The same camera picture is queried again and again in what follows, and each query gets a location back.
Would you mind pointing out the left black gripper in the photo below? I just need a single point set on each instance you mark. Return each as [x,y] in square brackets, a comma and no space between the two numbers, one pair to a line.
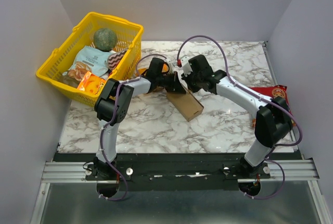
[175,86]

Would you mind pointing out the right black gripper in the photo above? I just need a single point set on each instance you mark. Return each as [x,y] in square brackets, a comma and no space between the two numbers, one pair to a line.
[189,78]

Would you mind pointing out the brown cardboard express box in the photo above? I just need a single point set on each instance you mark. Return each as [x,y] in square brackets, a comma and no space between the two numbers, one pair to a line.
[186,104]

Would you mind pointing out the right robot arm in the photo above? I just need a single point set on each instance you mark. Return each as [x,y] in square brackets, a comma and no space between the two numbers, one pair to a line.
[271,122]

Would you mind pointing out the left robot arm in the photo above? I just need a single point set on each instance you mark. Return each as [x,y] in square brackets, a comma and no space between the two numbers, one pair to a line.
[115,98]

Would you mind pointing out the orange mango candy bag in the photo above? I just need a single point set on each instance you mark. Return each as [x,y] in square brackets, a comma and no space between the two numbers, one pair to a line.
[141,72]

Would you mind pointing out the striped wavy pouch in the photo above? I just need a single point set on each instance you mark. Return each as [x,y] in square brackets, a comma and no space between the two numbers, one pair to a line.
[114,59]

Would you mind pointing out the red candy bag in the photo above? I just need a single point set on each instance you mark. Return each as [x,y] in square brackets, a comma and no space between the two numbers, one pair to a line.
[273,91]

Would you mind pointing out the yellow plastic basket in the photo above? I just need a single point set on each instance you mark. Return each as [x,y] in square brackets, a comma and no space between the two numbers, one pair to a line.
[66,66]

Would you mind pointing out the orange cheese snack pack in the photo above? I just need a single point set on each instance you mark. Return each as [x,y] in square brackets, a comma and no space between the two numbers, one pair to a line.
[91,84]

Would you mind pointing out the green round melon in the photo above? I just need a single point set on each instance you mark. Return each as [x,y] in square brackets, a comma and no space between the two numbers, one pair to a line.
[105,39]

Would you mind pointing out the light blue snack bag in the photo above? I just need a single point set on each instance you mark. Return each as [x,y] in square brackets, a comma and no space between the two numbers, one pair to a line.
[89,59]

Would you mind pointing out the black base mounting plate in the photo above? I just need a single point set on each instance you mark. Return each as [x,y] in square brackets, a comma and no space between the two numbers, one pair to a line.
[178,172]

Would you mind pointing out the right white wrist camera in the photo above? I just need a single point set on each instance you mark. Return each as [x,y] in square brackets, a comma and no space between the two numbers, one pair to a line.
[183,62]

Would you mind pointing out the aluminium rail frame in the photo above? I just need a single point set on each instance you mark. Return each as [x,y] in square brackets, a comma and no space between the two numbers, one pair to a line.
[73,172]

